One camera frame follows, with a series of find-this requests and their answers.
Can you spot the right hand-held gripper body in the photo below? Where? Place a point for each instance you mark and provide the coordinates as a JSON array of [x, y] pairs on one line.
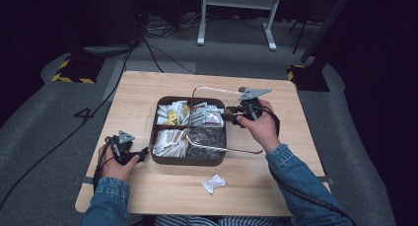
[[251, 107]]

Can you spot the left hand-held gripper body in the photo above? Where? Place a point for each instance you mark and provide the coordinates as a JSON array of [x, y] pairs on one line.
[[122, 150]]

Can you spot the clear plastic box lid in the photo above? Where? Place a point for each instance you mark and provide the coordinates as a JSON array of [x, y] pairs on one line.
[[217, 89]]

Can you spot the brown compartment box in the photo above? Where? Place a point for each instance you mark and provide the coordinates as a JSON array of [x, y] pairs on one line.
[[187, 161]]

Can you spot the silver sachet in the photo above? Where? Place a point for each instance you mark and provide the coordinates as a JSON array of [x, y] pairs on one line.
[[213, 183]]

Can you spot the person's left hand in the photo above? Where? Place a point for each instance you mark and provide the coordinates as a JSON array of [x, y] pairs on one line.
[[115, 170]]

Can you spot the person's right hand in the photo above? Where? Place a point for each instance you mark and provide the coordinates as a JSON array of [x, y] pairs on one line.
[[264, 130]]

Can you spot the pile of white black packets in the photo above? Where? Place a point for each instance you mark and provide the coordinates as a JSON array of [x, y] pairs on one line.
[[207, 115]]

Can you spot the pile of white brown sticks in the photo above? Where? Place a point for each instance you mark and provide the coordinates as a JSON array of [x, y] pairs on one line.
[[170, 142]]

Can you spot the pile of dark silver sachets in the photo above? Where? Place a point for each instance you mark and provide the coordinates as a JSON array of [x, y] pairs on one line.
[[207, 137]]

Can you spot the pile of white yellow packets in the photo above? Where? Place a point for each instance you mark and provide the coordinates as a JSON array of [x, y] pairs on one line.
[[172, 114]]

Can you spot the black yellow striped base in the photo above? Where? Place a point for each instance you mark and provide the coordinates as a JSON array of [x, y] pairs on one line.
[[79, 69], [309, 78]]

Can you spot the person's striped trousers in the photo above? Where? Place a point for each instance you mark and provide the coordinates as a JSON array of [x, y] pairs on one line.
[[230, 221]]

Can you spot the dark slanted pole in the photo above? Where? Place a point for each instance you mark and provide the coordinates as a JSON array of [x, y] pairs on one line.
[[323, 28]]

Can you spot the grey table edge bracket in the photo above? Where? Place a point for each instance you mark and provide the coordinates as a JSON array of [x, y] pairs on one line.
[[325, 179], [82, 180]]

